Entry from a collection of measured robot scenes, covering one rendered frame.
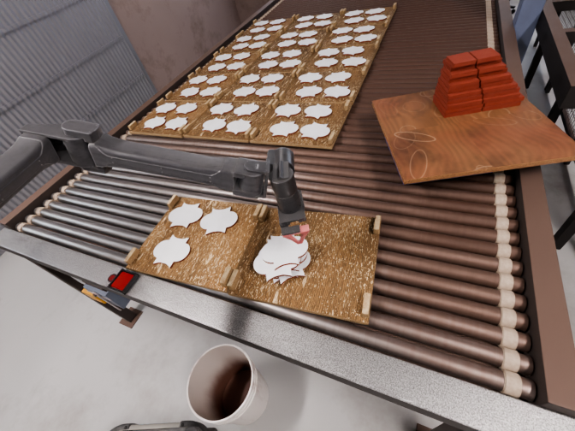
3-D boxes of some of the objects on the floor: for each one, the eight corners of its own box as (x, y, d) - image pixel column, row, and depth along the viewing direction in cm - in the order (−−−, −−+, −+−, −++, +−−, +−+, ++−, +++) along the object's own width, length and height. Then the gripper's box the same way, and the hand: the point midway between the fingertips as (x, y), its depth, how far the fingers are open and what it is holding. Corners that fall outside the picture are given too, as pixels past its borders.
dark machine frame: (562, 260, 165) (731, 85, 89) (483, 246, 179) (571, 85, 104) (519, 45, 330) (566, -80, 255) (480, 47, 345) (513, -71, 270)
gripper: (269, 174, 74) (283, 213, 85) (274, 215, 64) (288, 252, 75) (295, 168, 73) (305, 208, 84) (303, 208, 63) (313, 247, 75)
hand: (297, 227), depth 79 cm, fingers open, 9 cm apart
